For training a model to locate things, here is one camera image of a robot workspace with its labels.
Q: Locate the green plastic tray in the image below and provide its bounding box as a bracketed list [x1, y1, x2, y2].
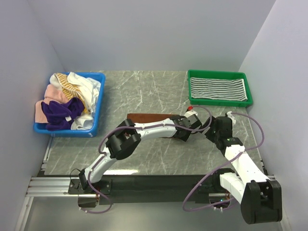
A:
[187, 70, 253, 107]

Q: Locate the aluminium frame rail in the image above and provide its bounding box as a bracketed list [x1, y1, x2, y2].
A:
[14, 139, 292, 231]

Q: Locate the pink towel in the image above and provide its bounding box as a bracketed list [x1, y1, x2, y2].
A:
[35, 84, 69, 123]

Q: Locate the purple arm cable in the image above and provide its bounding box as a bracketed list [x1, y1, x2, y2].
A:
[86, 105, 213, 214]
[182, 111, 267, 212]

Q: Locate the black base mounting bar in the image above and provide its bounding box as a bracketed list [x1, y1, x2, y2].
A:
[67, 174, 240, 205]

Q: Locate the purple towel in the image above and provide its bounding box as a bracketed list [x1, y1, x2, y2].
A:
[41, 97, 85, 131]

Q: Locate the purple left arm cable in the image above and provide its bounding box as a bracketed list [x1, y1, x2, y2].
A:
[86, 105, 213, 214]

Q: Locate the brown towel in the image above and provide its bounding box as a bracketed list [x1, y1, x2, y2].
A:
[127, 113, 179, 140]

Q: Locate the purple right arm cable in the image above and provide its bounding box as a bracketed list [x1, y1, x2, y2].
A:
[182, 111, 267, 212]

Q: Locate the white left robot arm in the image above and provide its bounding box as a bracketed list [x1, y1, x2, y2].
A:
[79, 113, 204, 193]

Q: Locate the blue plastic bin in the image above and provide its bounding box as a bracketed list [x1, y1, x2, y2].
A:
[33, 72, 105, 138]

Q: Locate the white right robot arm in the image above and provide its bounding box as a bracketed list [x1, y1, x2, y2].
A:
[205, 116, 282, 224]

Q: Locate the green white striped towel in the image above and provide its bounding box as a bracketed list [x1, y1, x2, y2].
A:
[190, 77, 248, 102]

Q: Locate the cream yellow striped towel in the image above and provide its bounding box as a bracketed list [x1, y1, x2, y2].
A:
[50, 73, 89, 114]

